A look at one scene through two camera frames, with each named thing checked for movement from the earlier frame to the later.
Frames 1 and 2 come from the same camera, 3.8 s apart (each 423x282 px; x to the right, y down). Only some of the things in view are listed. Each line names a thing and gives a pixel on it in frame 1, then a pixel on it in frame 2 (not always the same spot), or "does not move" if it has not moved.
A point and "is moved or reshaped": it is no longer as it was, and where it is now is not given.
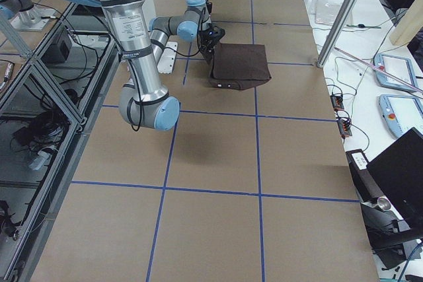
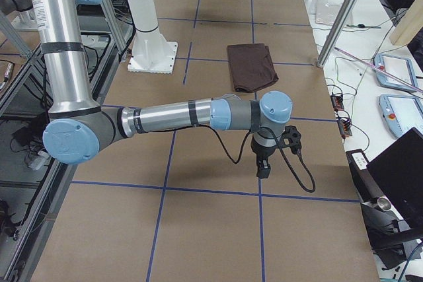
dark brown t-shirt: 238,66 is moved or reshaped
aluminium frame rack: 48,100 does not move
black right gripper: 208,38 → 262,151
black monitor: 399,172 does not move
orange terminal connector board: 337,102 does not move
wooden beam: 410,24 does not move
